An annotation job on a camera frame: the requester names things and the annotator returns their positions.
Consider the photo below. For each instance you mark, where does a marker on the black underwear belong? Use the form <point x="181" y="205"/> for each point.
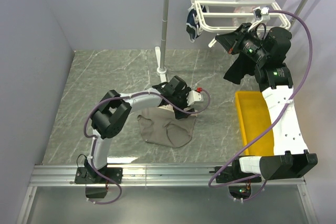
<point x="242" y="66"/>

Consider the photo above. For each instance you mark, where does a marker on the grey underwear beige waistband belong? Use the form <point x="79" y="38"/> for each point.
<point x="159" y="126"/>

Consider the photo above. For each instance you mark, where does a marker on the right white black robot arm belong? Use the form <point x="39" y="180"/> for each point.
<point x="291" y="158"/>

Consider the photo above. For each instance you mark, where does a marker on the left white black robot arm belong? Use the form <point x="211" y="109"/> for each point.
<point x="108" y="117"/>

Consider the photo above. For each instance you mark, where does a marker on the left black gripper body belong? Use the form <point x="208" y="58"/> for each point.
<point x="180" y="100"/>

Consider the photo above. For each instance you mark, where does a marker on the white clip hanger frame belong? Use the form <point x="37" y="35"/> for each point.
<point x="225" y="22"/>

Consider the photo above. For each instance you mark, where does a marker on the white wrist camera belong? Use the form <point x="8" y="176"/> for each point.
<point x="195" y="96"/>
<point x="261" y="15"/>

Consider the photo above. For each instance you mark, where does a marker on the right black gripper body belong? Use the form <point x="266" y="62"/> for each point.
<point x="251" y="45"/>

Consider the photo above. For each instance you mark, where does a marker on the aluminium mounting rail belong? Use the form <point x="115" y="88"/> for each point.
<point x="161" y="193"/>

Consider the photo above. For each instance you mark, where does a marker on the yellow plastic tray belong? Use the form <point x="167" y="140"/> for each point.
<point x="253" y="117"/>

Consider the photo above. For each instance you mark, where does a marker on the navy blue underwear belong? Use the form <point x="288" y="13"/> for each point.
<point x="192" y="26"/>

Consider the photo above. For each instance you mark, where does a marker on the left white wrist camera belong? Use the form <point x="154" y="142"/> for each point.
<point x="195" y="96"/>

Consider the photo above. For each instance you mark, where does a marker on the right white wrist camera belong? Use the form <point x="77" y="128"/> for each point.
<point x="261" y="15"/>

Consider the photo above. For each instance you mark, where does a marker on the white pink underwear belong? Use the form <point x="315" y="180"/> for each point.
<point x="237" y="21"/>

